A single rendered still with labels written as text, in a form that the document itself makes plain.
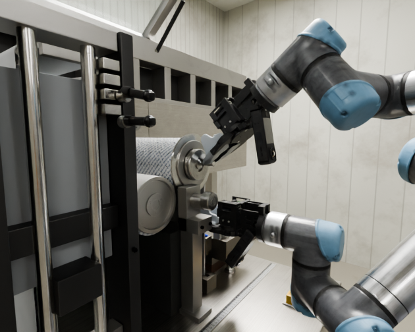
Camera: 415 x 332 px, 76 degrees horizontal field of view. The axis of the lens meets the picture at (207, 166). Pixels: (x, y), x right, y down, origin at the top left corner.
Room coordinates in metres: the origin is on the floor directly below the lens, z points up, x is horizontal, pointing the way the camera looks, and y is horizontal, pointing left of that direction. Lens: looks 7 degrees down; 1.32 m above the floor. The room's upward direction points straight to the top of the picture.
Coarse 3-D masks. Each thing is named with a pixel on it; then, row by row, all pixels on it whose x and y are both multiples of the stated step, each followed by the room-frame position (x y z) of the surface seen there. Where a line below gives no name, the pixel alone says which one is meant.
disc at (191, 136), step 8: (184, 136) 0.61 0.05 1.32; (192, 136) 0.63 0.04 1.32; (200, 136) 0.66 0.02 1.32; (176, 144) 0.59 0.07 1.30; (176, 152) 0.59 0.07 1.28; (176, 160) 0.59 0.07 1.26; (176, 168) 0.59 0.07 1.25; (208, 168) 0.68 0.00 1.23; (176, 176) 0.59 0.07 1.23; (176, 184) 0.58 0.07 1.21; (200, 184) 0.66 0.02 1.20
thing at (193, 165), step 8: (192, 152) 0.60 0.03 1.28; (200, 152) 0.62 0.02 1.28; (184, 160) 0.60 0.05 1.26; (192, 160) 0.60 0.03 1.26; (200, 160) 0.63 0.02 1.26; (184, 168) 0.60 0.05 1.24; (192, 168) 0.60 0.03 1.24; (200, 168) 0.62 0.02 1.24; (192, 176) 0.60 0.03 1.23; (200, 176) 0.62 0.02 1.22
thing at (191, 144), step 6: (186, 144) 0.61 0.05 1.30; (192, 144) 0.63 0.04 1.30; (198, 144) 0.64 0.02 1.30; (180, 150) 0.59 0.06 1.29; (186, 150) 0.61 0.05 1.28; (180, 156) 0.59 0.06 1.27; (180, 162) 0.59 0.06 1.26; (180, 168) 0.59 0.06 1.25; (180, 174) 0.59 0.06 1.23; (180, 180) 0.59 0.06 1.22; (186, 180) 0.61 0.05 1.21; (192, 180) 0.63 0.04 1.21; (198, 180) 0.64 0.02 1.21
